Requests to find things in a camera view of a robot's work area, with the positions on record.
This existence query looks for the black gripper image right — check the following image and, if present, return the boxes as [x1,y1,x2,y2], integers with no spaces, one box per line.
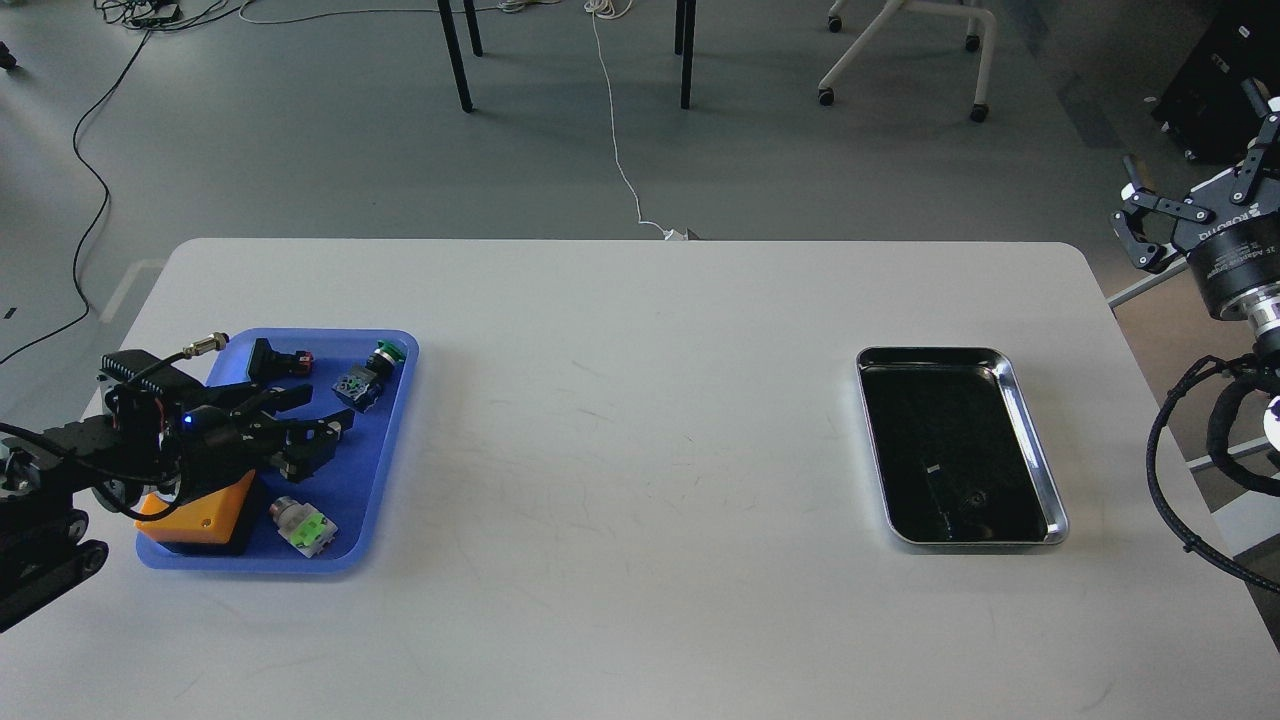
[1110,78,1280,323]

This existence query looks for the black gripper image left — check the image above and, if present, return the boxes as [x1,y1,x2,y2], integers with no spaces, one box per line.
[160,382,355,501]

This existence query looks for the black equipment case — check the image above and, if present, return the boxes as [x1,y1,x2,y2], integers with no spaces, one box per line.
[1152,1,1279,163]

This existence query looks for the blue plastic tray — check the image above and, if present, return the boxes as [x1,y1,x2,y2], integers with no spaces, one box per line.
[134,327,419,577]

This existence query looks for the silver button green block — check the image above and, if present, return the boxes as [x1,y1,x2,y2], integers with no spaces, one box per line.
[268,496,338,559]

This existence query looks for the orange and black button box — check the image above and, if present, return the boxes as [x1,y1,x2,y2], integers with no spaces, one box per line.
[134,470,264,557]

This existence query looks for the white rolling chair base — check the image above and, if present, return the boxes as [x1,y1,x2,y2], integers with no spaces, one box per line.
[818,0,1001,124]

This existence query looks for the silver metal tray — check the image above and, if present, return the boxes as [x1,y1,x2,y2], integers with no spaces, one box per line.
[856,346,1070,552]

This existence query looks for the black table legs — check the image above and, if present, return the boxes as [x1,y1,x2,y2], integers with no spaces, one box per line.
[436,0,699,113]

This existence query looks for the green push button switch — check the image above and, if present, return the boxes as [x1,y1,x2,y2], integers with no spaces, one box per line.
[332,340,407,413]

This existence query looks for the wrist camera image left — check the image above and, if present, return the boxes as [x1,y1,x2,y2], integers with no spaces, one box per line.
[100,332,229,442]

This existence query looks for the black floor cable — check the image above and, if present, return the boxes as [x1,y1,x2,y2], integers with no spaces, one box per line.
[0,0,241,366]

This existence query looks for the white floor cable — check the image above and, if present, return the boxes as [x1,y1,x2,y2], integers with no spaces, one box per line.
[239,0,691,242]

